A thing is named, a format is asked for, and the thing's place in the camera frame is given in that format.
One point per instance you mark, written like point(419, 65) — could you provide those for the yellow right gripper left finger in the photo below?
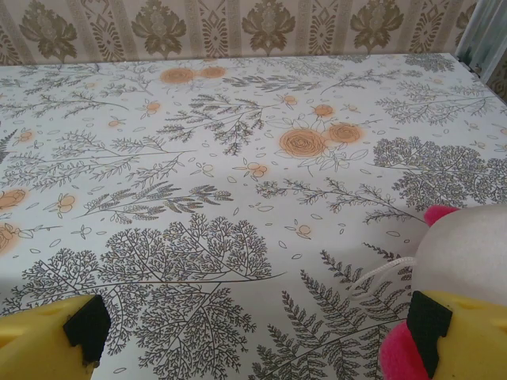
point(31, 344)

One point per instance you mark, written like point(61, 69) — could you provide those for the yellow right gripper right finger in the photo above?
point(475, 340)

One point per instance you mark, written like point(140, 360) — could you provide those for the white pink plush doll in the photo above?
point(463, 245)

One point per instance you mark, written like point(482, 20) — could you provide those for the aluminium corner post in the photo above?
point(479, 35)

